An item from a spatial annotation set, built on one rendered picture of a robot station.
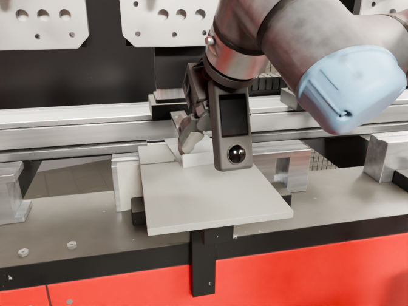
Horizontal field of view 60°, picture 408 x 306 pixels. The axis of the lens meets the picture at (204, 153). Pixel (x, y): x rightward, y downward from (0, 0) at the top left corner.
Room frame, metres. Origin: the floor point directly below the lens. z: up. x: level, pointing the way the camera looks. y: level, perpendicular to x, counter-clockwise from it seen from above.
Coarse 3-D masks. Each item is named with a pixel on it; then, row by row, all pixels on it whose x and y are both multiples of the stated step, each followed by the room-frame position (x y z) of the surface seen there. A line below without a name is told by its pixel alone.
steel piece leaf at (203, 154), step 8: (176, 144) 0.59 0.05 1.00; (200, 144) 0.59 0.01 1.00; (208, 144) 0.59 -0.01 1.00; (176, 152) 0.56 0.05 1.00; (192, 152) 0.56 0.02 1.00; (200, 152) 0.51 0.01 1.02; (208, 152) 0.51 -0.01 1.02; (184, 160) 0.50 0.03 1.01; (192, 160) 0.50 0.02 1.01; (200, 160) 0.51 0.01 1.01; (208, 160) 0.51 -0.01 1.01
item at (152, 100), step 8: (152, 96) 0.88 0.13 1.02; (152, 104) 0.80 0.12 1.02; (160, 104) 0.80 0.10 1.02; (168, 104) 0.80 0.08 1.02; (176, 104) 0.81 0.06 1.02; (184, 104) 0.81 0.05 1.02; (152, 112) 0.79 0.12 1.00; (160, 112) 0.80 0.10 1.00; (168, 112) 0.80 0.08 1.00; (176, 112) 0.79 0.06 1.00; (184, 112) 0.79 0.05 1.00; (176, 120) 0.73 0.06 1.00; (176, 128) 0.69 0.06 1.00
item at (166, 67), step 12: (156, 48) 0.61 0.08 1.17; (168, 48) 0.61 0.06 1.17; (180, 48) 0.62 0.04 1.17; (192, 48) 0.62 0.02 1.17; (204, 48) 0.63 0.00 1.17; (156, 60) 0.61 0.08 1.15; (168, 60) 0.61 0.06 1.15; (180, 60) 0.62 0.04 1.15; (192, 60) 0.62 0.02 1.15; (156, 72) 0.61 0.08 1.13; (168, 72) 0.61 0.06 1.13; (180, 72) 0.62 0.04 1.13; (156, 84) 0.61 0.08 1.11; (168, 84) 0.61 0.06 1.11; (180, 84) 0.62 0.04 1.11; (168, 96) 0.62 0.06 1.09; (180, 96) 0.63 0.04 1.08
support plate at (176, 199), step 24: (144, 168) 0.50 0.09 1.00; (168, 168) 0.50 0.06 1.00; (192, 168) 0.50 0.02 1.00; (144, 192) 0.42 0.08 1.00; (168, 192) 0.42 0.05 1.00; (192, 192) 0.42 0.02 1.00; (216, 192) 0.42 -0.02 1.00; (240, 192) 0.42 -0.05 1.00; (264, 192) 0.42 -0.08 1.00; (168, 216) 0.36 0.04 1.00; (192, 216) 0.36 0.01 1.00; (216, 216) 0.36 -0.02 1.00; (240, 216) 0.36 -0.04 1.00; (264, 216) 0.37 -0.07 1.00; (288, 216) 0.37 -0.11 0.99
